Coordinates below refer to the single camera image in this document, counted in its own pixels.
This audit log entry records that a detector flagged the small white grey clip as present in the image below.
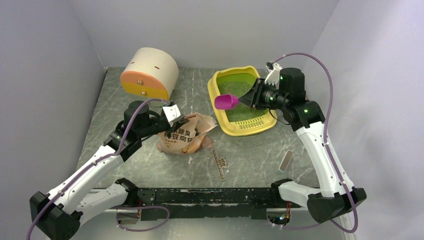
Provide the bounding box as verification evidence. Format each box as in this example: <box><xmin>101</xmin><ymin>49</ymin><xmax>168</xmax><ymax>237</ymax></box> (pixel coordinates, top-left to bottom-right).
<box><xmin>278</xmin><ymin>150</ymin><xmax>294</xmax><ymax>173</ymax></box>

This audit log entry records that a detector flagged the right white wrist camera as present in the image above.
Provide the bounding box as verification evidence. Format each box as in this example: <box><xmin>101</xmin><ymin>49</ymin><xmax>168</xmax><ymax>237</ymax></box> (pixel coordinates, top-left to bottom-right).
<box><xmin>264</xmin><ymin>62</ymin><xmax>282</xmax><ymax>86</ymax></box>

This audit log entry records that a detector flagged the white orange cylindrical bin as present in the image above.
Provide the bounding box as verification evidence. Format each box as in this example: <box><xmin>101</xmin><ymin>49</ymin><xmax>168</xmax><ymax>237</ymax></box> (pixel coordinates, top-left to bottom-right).
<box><xmin>120</xmin><ymin>47</ymin><xmax>179</xmax><ymax>101</ymax></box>

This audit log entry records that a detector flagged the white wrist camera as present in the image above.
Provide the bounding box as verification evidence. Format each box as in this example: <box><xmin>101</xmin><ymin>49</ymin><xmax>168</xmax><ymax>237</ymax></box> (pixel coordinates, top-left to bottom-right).
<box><xmin>162</xmin><ymin>104</ymin><xmax>184</xmax><ymax>125</ymax></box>
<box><xmin>264</xmin><ymin>62</ymin><xmax>282</xmax><ymax>86</ymax></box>

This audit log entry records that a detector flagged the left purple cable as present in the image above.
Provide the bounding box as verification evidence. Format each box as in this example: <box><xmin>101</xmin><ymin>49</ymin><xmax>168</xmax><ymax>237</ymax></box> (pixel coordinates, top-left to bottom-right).
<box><xmin>25</xmin><ymin>98</ymin><xmax>171</xmax><ymax>240</ymax></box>

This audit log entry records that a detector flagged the pink cat litter bag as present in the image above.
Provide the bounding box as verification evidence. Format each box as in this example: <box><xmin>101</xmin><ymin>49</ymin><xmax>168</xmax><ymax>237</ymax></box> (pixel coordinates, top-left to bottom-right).
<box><xmin>157</xmin><ymin>112</ymin><xmax>218</xmax><ymax>155</ymax></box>

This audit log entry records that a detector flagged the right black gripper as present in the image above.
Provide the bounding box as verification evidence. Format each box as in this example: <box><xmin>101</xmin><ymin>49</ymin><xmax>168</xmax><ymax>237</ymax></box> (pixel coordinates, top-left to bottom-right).
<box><xmin>238</xmin><ymin>77</ymin><xmax>288</xmax><ymax>111</ymax></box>

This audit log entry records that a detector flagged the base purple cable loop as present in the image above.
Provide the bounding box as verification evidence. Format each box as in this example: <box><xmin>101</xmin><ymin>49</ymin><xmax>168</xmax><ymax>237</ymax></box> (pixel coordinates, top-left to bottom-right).
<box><xmin>115</xmin><ymin>203</ymin><xmax>171</xmax><ymax>232</ymax></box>

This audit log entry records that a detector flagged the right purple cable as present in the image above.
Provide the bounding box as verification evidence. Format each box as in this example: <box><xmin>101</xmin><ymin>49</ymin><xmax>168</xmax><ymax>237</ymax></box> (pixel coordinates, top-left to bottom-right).
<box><xmin>266</xmin><ymin>52</ymin><xmax>359</xmax><ymax>234</ymax></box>

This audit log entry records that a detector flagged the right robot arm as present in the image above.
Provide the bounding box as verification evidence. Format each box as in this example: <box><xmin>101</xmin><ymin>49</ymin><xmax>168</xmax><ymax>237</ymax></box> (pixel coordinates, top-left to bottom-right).
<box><xmin>239</xmin><ymin>67</ymin><xmax>367</xmax><ymax>224</ymax></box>

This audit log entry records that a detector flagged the magenta plastic scoop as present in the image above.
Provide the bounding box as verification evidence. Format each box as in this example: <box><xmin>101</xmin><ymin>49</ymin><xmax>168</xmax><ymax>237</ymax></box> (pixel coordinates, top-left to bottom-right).
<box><xmin>214</xmin><ymin>94</ymin><xmax>240</xmax><ymax>110</ymax></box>

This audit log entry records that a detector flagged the torn bag top strip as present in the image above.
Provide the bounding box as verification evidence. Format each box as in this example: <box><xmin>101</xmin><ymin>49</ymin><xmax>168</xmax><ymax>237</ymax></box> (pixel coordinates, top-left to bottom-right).
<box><xmin>212</xmin><ymin>149</ymin><xmax>227</xmax><ymax>182</ymax></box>

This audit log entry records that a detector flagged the yellow green litter box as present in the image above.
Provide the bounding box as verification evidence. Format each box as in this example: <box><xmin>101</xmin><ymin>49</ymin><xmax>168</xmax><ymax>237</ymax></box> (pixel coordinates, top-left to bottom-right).
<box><xmin>207</xmin><ymin>65</ymin><xmax>277</xmax><ymax>137</ymax></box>

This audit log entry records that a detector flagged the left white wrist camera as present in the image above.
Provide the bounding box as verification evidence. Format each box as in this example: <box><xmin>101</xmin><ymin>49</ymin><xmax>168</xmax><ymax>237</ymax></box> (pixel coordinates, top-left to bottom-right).
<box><xmin>162</xmin><ymin>104</ymin><xmax>184</xmax><ymax>125</ymax></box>

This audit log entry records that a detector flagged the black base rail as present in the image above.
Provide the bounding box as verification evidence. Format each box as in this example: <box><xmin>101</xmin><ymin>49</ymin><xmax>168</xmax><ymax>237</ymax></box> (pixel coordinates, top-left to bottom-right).
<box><xmin>116</xmin><ymin>178</ymin><xmax>299</xmax><ymax>221</ymax></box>

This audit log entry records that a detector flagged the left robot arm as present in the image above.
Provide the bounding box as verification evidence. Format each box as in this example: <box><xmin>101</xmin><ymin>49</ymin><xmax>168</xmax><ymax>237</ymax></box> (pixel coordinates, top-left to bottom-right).
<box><xmin>26</xmin><ymin>99</ymin><xmax>188</xmax><ymax>240</ymax></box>

